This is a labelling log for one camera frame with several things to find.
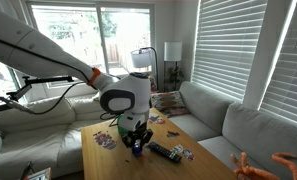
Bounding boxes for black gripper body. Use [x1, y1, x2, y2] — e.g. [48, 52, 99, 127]
[121, 128, 144, 148]

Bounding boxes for small stuffed toy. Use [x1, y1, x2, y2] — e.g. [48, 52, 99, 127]
[149, 75, 158, 91]

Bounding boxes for orange octopus plush toy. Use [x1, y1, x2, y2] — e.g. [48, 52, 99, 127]
[229, 151, 297, 180]

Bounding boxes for black remote control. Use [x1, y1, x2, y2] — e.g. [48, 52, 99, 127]
[147, 141, 183, 164]

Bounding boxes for small dark sticker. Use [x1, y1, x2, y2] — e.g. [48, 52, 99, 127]
[166, 130, 181, 139]

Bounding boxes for small white card sticker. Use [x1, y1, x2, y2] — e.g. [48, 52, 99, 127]
[171, 144, 185, 155]

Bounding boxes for patterned throw pillow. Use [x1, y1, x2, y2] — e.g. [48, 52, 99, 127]
[150, 90, 191, 119]

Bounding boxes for wooden table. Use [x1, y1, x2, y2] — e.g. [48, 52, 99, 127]
[80, 107, 237, 180]

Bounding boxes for grey fabric sofa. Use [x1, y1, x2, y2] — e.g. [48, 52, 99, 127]
[169, 80, 297, 180]

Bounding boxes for green potted plant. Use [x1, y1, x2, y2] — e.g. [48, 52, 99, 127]
[164, 64, 186, 91]

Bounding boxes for arc floor lamp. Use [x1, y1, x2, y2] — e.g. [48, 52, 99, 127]
[130, 46, 160, 93]

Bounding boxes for cylinder shade floor lamp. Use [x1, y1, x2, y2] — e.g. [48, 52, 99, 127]
[163, 41, 184, 93]

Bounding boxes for white leather sofa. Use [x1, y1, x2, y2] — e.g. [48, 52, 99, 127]
[0, 93, 119, 179]

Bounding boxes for small framed screen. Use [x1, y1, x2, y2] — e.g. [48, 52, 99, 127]
[27, 167, 52, 180]

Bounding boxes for sliding glass window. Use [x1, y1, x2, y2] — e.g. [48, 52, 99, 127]
[26, 1, 156, 79]

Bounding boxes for wide white window blinds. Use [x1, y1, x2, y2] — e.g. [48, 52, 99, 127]
[191, 0, 268, 103]

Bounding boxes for narrow white window blinds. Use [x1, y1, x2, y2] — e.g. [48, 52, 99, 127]
[259, 0, 297, 128]

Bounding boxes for orange cable strap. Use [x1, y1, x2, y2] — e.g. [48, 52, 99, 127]
[87, 67, 103, 88]

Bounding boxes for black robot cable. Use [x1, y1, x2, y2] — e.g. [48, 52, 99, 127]
[0, 74, 121, 128]

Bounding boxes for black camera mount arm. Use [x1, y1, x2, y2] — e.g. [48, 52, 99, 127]
[0, 74, 76, 116]

